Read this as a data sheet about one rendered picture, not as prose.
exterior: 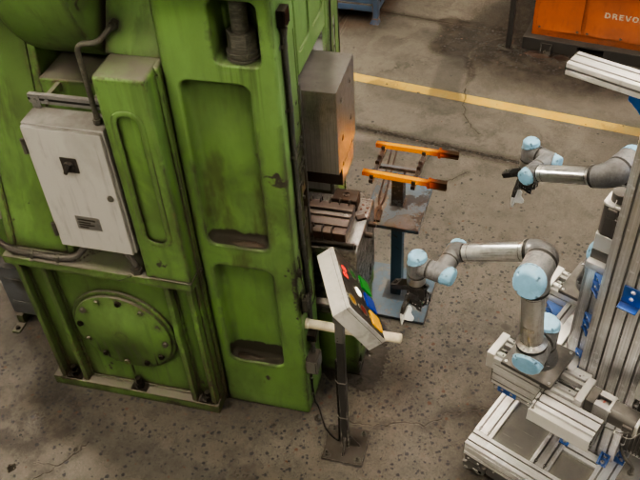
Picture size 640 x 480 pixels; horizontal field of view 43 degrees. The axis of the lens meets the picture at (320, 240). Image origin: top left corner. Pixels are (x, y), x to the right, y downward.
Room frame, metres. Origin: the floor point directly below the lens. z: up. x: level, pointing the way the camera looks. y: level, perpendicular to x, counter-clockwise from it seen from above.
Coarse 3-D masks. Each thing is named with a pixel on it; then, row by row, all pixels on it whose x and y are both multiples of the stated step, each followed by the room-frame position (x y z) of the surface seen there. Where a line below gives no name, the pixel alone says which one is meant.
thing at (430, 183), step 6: (366, 174) 3.15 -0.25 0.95; (372, 174) 3.14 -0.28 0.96; (378, 174) 3.13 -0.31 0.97; (384, 174) 3.12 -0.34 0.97; (390, 174) 3.12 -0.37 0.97; (396, 174) 3.12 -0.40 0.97; (396, 180) 3.09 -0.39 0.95; (402, 180) 3.08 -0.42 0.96; (408, 180) 3.07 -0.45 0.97; (414, 180) 3.06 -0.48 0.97; (420, 180) 3.06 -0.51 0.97; (426, 180) 3.06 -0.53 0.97; (432, 180) 3.04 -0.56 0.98; (438, 180) 3.04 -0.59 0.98; (426, 186) 3.04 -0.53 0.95; (432, 186) 3.03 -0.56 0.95; (438, 186) 3.02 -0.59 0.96; (444, 186) 3.01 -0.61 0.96
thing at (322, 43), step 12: (324, 0) 3.08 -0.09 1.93; (336, 0) 3.30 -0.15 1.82; (324, 12) 3.08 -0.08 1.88; (336, 12) 3.29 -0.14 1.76; (336, 24) 3.28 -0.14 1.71; (324, 36) 3.08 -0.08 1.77; (336, 36) 3.27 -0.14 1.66; (312, 48) 3.10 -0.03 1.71; (324, 48) 3.08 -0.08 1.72; (336, 48) 3.26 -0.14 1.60; (324, 192) 3.09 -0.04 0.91
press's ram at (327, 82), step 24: (312, 72) 2.81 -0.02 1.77; (336, 72) 2.80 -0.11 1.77; (312, 96) 2.68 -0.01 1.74; (336, 96) 2.66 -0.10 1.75; (312, 120) 2.68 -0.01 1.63; (336, 120) 2.65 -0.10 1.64; (312, 144) 2.68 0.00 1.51; (336, 144) 2.65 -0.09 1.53; (312, 168) 2.69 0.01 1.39; (336, 168) 2.65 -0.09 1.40
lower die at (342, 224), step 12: (312, 204) 2.91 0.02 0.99; (324, 204) 2.91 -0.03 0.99; (336, 204) 2.90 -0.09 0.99; (312, 216) 2.83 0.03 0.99; (324, 216) 2.82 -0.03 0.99; (336, 216) 2.81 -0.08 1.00; (348, 216) 2.80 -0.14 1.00; (312, 228) 2.76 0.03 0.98; (324, 228) 2.76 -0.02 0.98; (336, 228) 2.75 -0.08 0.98; (348, 228) 2.75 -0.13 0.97; (336, 240) 2.71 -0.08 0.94
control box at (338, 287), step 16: (320, 256) 2.38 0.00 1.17; (336, 256) 2.35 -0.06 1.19; (336, 272) 2.26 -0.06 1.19; (336, 288) 2.18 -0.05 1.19; (352, 288) 2.23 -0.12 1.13; (336, 304) 2.11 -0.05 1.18; (352, 304) 2.11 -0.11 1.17; (352, 320) 2.07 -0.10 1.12; (368, 320) 2.10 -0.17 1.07; (368, 336) 2.08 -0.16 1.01
